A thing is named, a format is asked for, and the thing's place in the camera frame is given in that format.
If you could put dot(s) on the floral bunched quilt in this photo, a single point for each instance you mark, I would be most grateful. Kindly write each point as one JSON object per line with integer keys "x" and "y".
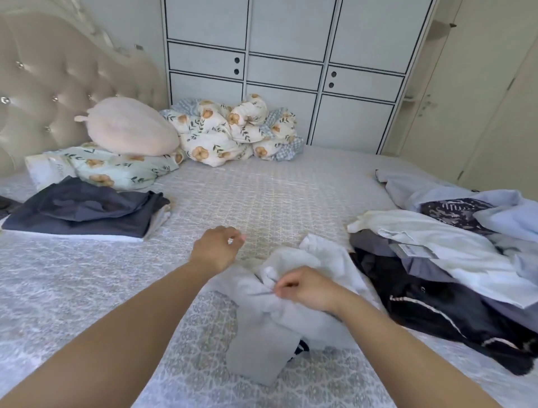
{"x": 290, "y": 143}

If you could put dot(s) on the light blue hooded jacket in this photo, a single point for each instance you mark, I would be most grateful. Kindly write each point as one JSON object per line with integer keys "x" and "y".
{"x": 403, "y": 189}

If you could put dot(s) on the person's left hand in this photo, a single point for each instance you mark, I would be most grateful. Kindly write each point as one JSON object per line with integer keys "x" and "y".
{"x": 214, "y": 250}

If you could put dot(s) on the pink plush pillow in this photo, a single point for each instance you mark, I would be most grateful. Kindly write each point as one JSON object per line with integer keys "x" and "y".
{"x": 130, "y": 126}

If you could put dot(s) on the white garment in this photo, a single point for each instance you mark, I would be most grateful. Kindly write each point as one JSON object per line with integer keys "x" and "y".
{"x": 84, "y": 236}

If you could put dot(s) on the white printed t-shirt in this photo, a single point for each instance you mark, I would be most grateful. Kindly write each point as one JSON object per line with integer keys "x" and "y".
{"x": 454, "y": 252}

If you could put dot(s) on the dark purple patterned garment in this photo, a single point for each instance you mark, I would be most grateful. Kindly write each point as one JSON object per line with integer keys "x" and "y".
{"x": 458, "y": 213}

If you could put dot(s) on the person's right forearm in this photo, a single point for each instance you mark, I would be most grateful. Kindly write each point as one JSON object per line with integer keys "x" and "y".
{"x": 412, "y": 353}

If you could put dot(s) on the bed with grey patterned sheet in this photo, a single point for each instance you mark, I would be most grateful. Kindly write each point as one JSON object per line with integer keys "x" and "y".
{"x": 252, "y": 193}

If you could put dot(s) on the white wardrobe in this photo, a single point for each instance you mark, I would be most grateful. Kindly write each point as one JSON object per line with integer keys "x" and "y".
{"x": 294, "y": 42}

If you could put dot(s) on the person's left forearm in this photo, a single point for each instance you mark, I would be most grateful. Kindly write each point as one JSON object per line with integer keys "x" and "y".
{"x": 109, "y": 345}

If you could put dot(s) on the beige tufted headboard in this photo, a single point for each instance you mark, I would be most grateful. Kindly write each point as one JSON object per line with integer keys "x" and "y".
{"x": 50, "y": 84}

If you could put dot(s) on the black phone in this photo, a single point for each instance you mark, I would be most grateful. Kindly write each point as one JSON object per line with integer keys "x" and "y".
{"x": 8, "y": 204}

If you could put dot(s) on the person's right hand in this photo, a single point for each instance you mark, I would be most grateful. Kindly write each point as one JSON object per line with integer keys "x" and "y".
{"x": 307, "y": 290}

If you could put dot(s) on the white door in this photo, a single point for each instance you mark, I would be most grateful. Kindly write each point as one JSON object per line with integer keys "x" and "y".
{"x": 479, "y": 92}

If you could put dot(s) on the floral pillow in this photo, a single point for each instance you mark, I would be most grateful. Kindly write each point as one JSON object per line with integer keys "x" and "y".
{"x": 118, "y": 168}

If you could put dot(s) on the white packet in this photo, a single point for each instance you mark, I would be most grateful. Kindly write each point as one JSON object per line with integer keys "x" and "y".
{"x": 46, "y": 171}

